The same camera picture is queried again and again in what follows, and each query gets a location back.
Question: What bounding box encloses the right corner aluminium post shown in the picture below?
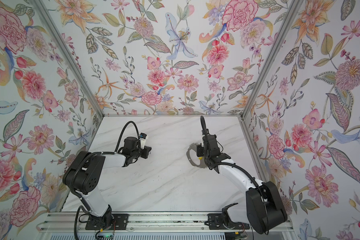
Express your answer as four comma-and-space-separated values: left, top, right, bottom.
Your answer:
242, 0, 304, 121

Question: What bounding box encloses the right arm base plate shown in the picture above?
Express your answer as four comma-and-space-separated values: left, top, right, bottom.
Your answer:
204, 213, 250, 231

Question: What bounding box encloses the corner aluminium post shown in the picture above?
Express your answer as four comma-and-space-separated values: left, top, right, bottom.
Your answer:
30, 0, 105, 120
242, 0, 304, 121

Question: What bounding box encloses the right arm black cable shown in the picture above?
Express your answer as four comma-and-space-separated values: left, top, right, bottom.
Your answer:
200, 115, 269, 235

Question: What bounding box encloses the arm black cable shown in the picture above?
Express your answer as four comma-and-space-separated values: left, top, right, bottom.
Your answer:
68, 120, 140, 240
200, 115, 269, 235

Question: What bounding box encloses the aluminium mounting rail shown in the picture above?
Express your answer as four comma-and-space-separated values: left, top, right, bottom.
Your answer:
37, 212, 211, 233

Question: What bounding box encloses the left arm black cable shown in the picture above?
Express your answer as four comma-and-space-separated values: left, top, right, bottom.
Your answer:
68, 120, 140, 240

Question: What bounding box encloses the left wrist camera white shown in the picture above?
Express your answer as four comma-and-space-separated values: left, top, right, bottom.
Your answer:
139, 133, 148, 149

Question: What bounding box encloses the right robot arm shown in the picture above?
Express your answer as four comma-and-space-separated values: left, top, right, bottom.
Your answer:
197, 132, 288, 234

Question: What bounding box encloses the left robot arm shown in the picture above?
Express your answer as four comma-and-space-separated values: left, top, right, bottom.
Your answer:
63, 133, 152, 227

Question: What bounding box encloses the left corner aluminium post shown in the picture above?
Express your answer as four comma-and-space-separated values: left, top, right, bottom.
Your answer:
30, 0, 105, 120

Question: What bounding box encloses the metal key organizer plate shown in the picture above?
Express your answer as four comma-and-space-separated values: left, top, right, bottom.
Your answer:
186, 143, 207, 169

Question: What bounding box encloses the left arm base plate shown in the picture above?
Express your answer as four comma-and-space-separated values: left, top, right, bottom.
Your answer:
85, 214, 130, 231

